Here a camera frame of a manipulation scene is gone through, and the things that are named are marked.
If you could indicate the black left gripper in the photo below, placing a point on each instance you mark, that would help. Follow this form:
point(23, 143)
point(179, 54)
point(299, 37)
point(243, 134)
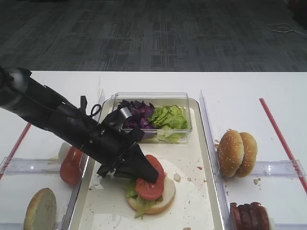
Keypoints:
point(118, 152)

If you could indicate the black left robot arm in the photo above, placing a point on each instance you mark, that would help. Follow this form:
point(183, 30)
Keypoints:
point(37, 104)

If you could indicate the lettuce leaf on bun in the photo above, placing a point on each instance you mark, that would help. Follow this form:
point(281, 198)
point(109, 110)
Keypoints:
point(139, 204)

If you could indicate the red tomato slice stack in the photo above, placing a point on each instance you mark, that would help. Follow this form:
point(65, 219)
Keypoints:
point(70, 171)

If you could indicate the green lettuce in container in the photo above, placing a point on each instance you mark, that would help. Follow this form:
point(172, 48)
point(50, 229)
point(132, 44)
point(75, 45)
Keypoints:
point(169, 116)

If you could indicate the meat patty stack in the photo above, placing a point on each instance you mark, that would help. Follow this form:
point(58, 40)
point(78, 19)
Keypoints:
point(251, 216)

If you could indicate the bottom bun on tray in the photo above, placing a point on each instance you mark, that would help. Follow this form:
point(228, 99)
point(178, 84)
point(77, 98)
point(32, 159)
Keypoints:
point(168, 195)

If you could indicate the purple cabbage shreds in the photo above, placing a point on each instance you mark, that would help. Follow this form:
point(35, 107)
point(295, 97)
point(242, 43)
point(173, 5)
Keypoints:
point(140, 111)

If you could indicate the clear plastic salad container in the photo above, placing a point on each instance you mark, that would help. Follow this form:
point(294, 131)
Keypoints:
point(155, 135)

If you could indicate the white metal tray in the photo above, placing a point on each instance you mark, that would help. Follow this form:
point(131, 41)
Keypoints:
point(104, 205)

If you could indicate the sesame bun front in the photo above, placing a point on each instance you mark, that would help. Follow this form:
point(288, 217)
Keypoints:
point(230, 153)

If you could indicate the sesame bun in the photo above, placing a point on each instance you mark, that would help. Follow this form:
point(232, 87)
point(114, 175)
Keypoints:
point(230, 153)
point(250, 155)

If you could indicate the upright bun half left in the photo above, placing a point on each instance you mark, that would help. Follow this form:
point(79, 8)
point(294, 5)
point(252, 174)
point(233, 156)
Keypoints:
point(41, 211)

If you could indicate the left red strip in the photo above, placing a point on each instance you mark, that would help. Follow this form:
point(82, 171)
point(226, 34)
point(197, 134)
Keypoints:
point(20, 141)

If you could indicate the red strip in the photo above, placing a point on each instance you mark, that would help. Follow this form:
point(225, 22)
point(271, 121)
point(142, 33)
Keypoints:
point(284, 144)
point(20, 141)

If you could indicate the sesame bun rear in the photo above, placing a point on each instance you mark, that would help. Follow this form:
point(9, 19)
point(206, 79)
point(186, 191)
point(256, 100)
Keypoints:
point(250, 155)

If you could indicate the upper left clear holder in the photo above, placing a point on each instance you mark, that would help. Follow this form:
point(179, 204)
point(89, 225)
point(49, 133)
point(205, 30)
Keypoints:
point(12, 165)

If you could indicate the clear holder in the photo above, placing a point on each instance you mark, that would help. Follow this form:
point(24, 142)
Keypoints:
point(12, 165)
point(286, 168)
point(286, 226)

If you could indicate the right red strip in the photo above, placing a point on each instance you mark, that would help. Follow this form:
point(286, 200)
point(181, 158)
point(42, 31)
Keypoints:
point(284, 144)

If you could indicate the lower right clear holder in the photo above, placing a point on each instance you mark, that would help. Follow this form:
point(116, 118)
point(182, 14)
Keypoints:
point(286, 226)

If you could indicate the upper right clear holder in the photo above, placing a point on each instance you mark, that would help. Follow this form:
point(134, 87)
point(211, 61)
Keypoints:
point(286, 168)

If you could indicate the left clear vertical rail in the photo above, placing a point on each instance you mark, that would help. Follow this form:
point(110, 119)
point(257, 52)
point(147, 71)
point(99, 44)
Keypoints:
point(71, 219)

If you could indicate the clear vertical rail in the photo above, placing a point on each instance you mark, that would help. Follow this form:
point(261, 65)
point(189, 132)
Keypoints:
point(224, 210)
point(71, 219)

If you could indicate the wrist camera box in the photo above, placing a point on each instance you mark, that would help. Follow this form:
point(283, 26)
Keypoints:
point(116, 118)

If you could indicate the right clear vertical rail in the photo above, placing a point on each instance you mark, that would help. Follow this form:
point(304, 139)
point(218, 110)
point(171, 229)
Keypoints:
point(224, 210)

